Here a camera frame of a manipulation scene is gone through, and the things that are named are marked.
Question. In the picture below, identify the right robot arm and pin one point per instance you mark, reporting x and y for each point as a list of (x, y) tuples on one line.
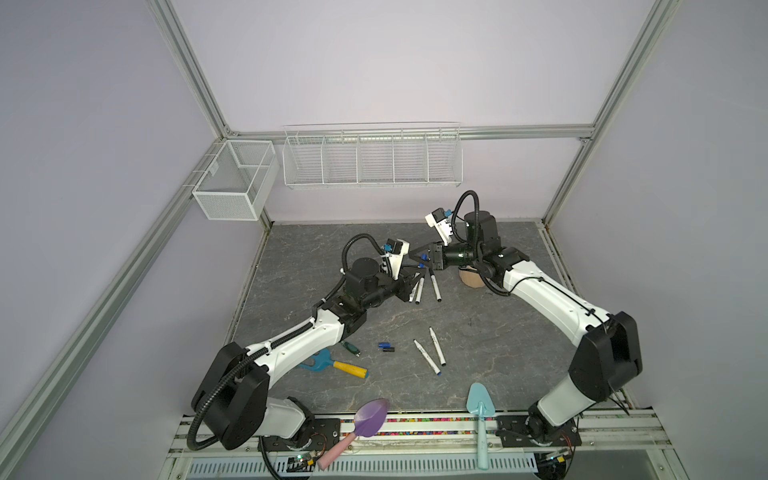
[(608, 353)]

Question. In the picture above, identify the white wire basket rack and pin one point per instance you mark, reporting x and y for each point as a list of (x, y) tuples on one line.
[(385, 154)]

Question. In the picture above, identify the purple garden trowel pink handle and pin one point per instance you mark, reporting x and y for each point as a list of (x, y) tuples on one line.
[(367, 421)]

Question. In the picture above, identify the white mesh box basket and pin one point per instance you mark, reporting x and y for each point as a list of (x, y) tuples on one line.
[(237, 181)]

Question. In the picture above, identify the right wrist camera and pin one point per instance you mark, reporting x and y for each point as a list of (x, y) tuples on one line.
[(440, 220)]

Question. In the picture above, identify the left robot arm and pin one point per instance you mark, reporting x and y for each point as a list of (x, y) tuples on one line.
[(233, 402)]

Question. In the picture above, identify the green handled ratchet screwdriver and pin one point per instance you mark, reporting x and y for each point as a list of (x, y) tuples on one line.
[(351, 348)]

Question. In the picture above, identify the light blue garden trowel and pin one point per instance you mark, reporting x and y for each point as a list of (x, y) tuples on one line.
[(479, 404)]

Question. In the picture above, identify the potted green plant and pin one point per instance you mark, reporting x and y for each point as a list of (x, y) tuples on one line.
[(471, 278)]

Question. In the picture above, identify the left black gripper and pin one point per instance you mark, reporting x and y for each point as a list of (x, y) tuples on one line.
[(403, 284)]

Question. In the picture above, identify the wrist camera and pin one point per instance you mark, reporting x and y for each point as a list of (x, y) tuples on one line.
[(440, 220), (395, 251)]

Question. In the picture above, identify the blue garden fork yellow handle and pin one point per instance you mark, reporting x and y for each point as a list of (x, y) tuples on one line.
[(322, 360)]

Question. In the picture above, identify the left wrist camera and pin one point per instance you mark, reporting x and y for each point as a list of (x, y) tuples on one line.
[(395, 251)]

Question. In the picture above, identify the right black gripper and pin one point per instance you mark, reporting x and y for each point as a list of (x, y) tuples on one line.
[(437, 260)]

